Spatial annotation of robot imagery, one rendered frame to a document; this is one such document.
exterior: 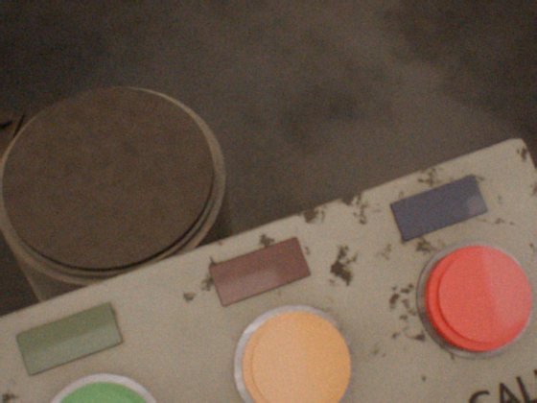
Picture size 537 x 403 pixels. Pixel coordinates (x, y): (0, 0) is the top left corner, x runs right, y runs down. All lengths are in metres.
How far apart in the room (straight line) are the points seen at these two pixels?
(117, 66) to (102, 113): 0.68
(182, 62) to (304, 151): 0.19
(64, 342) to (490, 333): 0.16
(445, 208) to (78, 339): 0.15
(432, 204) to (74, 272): 0.19
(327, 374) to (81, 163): 0.21
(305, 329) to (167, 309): 0.05
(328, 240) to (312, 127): 0.77
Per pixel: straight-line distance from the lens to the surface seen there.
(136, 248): 0.50
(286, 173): 1.13
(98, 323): 0.39
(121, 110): 0.55
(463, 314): 0.39
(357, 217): 0.40
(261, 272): 0.39
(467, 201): 0.41
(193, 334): 0.39
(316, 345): 0.38
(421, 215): 0.40
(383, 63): 1.22
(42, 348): 0.39
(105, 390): 0.38
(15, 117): 1.20
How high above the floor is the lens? 0.96
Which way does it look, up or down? 61 degrees down
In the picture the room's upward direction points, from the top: 3 degrees counter-clockwise
